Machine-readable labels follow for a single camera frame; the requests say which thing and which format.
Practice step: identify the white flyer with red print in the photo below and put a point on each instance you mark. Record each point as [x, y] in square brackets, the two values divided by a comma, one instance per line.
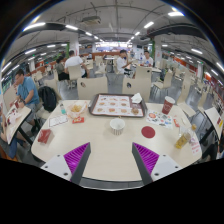
[195, 146]

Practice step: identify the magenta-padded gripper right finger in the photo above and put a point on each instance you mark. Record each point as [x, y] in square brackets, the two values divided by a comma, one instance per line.
[146, 158]

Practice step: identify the brown tray with paper liner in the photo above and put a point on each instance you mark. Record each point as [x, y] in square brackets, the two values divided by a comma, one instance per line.
[111, 106]

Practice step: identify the group of beige chairs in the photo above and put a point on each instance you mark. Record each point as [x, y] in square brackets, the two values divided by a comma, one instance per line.
[143, 71]

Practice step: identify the black backpack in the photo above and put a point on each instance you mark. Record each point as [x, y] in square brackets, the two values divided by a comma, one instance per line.
[48, 98]

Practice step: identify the small red sauce packet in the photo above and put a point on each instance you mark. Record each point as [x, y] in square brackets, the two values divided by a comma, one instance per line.
[176, 122]

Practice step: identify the beige chair with oval hole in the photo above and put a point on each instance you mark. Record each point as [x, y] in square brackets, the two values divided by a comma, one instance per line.
[93, 87]
[138, 88]

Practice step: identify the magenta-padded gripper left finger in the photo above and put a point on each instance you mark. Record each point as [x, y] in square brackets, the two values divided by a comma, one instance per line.
[76, 158]

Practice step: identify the beige neighbouring table with papers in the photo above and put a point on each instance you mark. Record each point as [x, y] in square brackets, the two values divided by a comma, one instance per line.
[16, 121]

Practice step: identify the red paper drink cup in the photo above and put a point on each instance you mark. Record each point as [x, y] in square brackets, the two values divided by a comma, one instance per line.
[167, 106]

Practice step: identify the flat round red coaster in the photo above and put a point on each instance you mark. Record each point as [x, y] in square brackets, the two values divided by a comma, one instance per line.
[148, 132]

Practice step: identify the group of ceiling lights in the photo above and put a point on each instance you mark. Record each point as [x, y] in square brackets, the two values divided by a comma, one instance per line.
[34, 25]

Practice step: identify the small blue bottle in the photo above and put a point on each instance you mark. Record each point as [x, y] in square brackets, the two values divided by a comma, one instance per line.
[62, 109]

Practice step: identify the white paper receipt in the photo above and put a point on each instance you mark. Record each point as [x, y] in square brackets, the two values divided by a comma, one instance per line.
[58, 120]

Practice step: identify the ceiling air conditioner unit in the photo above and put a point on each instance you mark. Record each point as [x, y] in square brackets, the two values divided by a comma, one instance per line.
[91, 20]

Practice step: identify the red ketchup packet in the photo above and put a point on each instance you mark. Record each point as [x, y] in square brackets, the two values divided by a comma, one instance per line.
[78, 120]

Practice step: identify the crumpled white napkin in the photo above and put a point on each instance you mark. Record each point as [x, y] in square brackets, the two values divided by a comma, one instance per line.
[136, 98]

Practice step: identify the clear bag with fries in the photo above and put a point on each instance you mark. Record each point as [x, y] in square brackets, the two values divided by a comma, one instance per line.
[76, 109]

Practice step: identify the clear bottle with yellow drink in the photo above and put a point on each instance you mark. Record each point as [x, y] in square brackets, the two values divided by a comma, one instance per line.
[184, 139]

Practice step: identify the colourful sticker sheet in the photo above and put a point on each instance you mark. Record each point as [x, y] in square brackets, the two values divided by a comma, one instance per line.
[159, 119]

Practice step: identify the white striped paper cup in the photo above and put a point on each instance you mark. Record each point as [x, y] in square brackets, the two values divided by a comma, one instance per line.
[117, 126]

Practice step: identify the red flat packet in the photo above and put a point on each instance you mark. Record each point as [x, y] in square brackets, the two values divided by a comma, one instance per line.
[44, 136]

